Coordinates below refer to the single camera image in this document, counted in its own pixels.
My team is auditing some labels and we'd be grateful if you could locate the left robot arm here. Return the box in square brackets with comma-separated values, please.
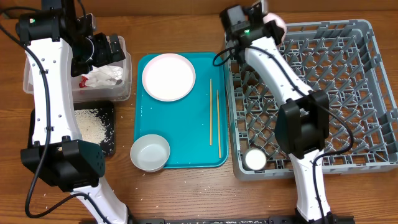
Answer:
[11, 0, 135, 223]

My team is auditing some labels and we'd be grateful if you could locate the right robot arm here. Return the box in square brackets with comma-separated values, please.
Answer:
[219, 2, 354, 223]

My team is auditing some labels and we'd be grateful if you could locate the pink bowl with rice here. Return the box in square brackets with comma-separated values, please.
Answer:
[263, 12, 287, 47]

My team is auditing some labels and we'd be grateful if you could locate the black waste tray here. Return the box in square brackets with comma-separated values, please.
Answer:
[27, 100, 116, 157]

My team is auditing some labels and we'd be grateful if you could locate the red foil wrapper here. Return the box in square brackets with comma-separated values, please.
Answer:
[79, 76, 88, 88]

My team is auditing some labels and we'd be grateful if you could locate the teal serving tray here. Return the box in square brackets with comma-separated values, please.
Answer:
[134, 52, 228, 169]

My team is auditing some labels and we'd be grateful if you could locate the grey-white bowl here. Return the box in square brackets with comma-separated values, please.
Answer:
[130, 134, 170, 172]

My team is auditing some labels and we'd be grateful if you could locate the pink round plate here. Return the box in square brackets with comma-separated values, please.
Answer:
[142, 54, 196, 102]

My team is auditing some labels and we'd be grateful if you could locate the white cup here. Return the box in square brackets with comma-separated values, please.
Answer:
[242, 148, 267, 171]

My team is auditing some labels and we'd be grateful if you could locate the pile of rice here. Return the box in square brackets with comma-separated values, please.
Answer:
[75, 109, 114, 145]

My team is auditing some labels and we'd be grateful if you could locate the grey dishwasher rack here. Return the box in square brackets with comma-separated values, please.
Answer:
[224, 19, 397, 181]

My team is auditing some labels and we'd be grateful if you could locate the white napkin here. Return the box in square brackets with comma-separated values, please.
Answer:
[82, 65, 123, 88]

